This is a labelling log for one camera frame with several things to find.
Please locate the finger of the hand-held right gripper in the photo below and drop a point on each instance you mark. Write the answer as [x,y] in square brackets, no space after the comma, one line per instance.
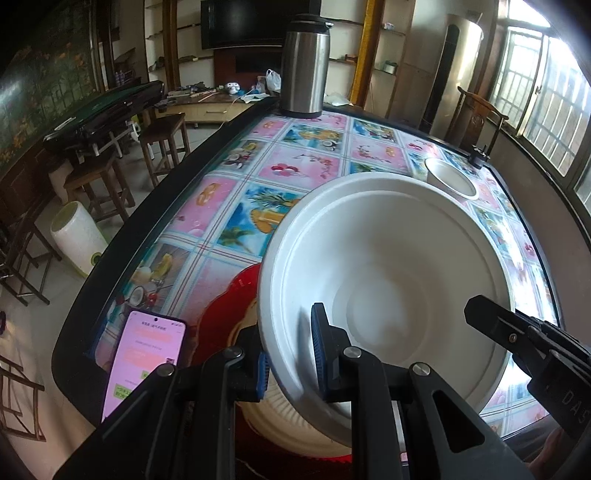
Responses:
[568,339]
[498,323]

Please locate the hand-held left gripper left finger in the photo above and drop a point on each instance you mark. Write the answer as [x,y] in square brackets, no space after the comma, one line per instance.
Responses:
[263,376]

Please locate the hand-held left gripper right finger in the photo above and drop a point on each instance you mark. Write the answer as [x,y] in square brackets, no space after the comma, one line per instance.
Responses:
[323,355]

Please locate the cream ribbed plastic bowl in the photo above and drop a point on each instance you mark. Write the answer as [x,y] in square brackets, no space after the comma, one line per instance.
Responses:
[286,420]

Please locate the large red scalloped plate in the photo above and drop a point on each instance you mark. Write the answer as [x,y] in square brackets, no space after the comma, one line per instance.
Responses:
[217,295]

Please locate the white disposable bowl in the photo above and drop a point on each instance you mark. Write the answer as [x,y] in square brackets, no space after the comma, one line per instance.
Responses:
[452,177]
[392,258]

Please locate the person's right hand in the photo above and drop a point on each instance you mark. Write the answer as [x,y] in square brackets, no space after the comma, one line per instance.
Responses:
[547,452]

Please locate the pink screen smartphone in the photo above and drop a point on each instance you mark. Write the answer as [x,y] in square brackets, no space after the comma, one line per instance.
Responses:
[143,355]

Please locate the small black device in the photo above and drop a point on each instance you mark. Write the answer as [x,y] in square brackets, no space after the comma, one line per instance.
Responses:
[479,157]

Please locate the fruit print tablecloth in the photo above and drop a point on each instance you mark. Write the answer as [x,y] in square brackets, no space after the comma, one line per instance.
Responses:
[217,207]

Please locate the black rimmed dining table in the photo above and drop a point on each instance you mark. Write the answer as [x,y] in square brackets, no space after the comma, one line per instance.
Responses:
[141,235]

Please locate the wooden armchair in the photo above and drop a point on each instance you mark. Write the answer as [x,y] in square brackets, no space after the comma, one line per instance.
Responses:
[475,124]

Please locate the wooden lattice chair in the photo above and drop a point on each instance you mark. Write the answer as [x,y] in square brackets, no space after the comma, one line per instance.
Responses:
[18,401]

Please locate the barred window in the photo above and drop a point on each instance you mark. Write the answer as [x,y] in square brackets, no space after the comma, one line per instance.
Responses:
[554,78]

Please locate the standing air conditioner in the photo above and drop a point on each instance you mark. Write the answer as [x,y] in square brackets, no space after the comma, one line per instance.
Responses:
[455,69]

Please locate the wooden stool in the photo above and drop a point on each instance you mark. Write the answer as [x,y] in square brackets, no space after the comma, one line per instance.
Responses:
[161,134]
[94,177]

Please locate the dark folding chair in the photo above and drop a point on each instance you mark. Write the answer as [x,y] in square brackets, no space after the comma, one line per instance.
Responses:
[23,263]

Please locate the small metal tin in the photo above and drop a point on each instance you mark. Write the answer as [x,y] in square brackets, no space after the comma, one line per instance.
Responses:
[390,67]

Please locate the white plastic bag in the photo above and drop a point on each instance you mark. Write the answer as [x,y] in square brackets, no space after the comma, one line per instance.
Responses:
[273,81]

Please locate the stainless steel thermos jug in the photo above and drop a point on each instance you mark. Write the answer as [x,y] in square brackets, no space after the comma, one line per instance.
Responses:
[304,64]

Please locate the green mahjong table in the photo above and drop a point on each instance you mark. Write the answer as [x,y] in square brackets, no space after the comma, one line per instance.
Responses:
[101,110]

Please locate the black flat screen television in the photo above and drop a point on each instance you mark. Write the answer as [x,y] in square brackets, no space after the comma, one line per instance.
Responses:
[258,23]

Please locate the wooden wall shelves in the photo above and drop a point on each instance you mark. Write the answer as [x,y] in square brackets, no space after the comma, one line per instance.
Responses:
[369,46]

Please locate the flower wall mural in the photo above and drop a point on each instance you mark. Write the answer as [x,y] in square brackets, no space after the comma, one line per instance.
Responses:
[41,83]

